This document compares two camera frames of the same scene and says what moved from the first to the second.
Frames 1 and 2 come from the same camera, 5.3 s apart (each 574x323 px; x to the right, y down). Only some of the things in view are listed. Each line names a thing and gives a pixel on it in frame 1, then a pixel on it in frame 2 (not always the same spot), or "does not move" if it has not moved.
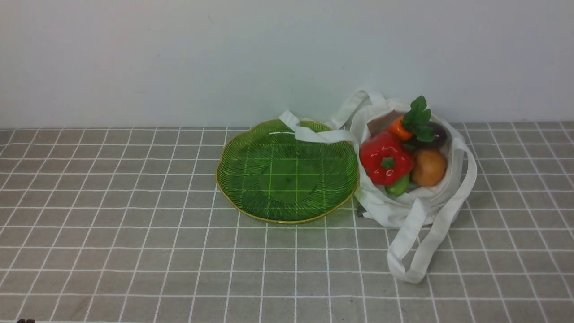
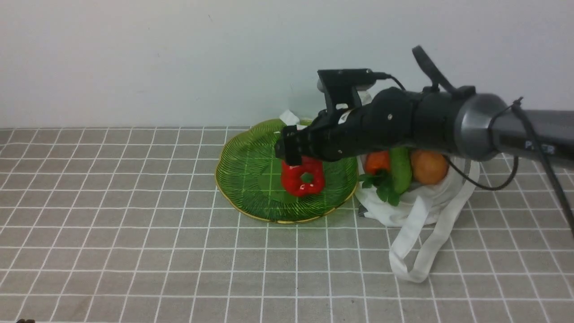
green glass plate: x=269 y=172 does not move
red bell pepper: x=385 y=158 -> x=300 y=180
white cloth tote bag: x=423 y=219 does not move
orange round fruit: x=429 y=168 does not move
